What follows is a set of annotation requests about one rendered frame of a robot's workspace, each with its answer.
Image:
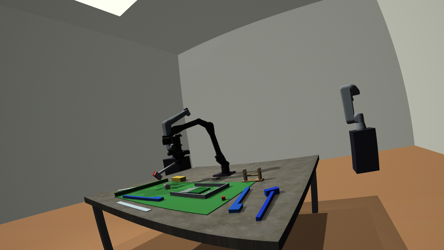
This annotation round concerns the yellow block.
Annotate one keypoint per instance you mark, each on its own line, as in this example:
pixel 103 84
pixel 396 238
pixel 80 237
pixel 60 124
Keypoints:
pixel 178 179

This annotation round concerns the green putting mat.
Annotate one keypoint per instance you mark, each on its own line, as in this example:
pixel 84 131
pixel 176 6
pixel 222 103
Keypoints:
pixel 187 204

